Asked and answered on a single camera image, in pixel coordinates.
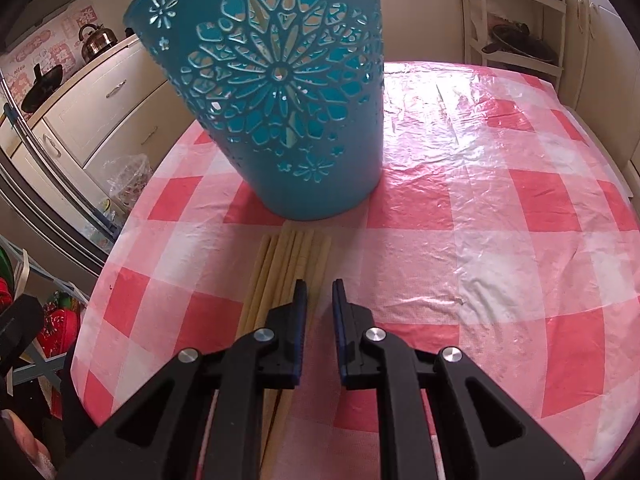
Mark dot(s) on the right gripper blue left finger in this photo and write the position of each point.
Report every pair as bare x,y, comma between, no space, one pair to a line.
285,351

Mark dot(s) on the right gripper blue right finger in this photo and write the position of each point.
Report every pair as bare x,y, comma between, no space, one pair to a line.
351,321

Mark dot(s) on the pink checkered tablecloth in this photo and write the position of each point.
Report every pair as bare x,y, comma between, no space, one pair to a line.
496,227

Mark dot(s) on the clear floral trash bin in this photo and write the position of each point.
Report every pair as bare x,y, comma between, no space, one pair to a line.
126,177

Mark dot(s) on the blue perforated plastic bin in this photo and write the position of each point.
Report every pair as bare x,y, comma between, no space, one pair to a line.
290,90

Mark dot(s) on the white storage trolley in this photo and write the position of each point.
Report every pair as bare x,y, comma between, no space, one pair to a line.
527,36

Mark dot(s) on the black wok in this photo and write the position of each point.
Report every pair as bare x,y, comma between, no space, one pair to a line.
44,86

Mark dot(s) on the steel kettle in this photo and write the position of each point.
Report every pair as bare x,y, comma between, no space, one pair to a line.
95,39

